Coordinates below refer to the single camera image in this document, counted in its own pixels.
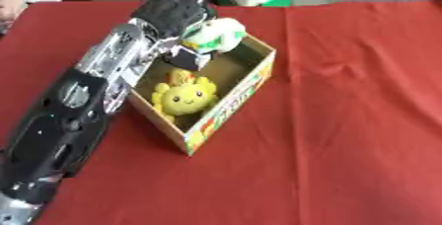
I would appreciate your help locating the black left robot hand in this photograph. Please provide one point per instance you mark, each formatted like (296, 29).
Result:
(173, 12)

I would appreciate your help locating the white and green soft toy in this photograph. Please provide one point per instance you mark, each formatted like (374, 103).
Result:
(221, 35)

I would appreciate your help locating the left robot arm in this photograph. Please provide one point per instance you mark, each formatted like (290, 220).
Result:
(80, 100)

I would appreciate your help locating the tan cardboard box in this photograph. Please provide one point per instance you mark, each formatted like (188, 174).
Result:
(230, 104)

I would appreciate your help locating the yellow soft toy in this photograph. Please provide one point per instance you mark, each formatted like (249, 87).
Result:
(184, 97)

